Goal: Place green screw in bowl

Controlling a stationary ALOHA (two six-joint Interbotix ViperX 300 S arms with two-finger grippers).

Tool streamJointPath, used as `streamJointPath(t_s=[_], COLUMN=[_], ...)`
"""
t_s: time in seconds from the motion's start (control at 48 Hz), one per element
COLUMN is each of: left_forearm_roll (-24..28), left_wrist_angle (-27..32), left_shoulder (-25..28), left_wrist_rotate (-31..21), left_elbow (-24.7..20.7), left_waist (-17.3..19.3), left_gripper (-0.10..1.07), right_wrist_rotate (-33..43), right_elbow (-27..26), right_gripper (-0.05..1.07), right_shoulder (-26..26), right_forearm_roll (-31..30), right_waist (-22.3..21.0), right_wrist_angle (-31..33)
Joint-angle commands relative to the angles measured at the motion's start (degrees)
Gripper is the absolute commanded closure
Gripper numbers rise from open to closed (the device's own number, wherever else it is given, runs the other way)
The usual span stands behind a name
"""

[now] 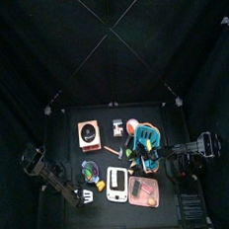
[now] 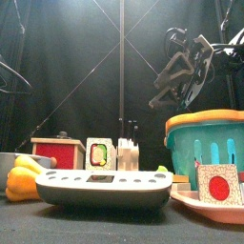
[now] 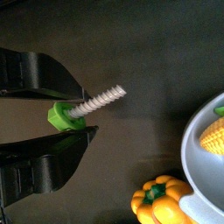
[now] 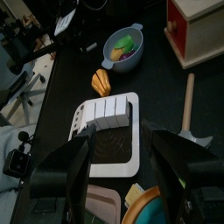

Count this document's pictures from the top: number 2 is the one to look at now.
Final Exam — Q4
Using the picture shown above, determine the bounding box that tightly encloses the teal basket orange rim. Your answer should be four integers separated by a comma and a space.
164, 109, 244, 192

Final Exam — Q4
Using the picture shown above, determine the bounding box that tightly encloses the small wooden block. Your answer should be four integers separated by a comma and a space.
172, 173, 192, 193

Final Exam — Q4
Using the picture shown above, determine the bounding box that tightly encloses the sushi block green red filling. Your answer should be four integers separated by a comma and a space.
84, 136, 117, 172

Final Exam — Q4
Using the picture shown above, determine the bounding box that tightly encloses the sushi block red circle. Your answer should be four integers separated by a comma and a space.
196, 163, 244, 206

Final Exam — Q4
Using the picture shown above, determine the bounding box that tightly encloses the dark knob on box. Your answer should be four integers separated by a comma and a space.
56, 131, 72, 140

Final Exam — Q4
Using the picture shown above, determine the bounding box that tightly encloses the white grey toy scale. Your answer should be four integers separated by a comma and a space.
34, 169, 174, 212

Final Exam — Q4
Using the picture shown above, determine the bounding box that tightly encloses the red wooden toy box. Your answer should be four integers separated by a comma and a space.
30, 136, 87, 171

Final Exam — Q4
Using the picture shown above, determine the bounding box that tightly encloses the pink plastic plate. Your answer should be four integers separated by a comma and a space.
170, 190, 244, 225

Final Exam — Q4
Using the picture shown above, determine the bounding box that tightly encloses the yellow toy pepper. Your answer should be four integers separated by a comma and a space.
5, 154, 50, 203

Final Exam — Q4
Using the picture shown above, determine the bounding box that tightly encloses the grey metal pot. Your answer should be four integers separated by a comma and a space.
0, 152, 52, 193

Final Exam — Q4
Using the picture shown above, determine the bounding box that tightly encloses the black looped gripper cable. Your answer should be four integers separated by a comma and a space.
164, 27, 189, 60

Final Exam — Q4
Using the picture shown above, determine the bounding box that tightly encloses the dark metal frame post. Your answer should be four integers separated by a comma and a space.
214, 0, 238, 111

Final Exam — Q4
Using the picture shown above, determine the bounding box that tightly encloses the vertical metal frame pole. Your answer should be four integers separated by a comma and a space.
118, 0, 126, 129

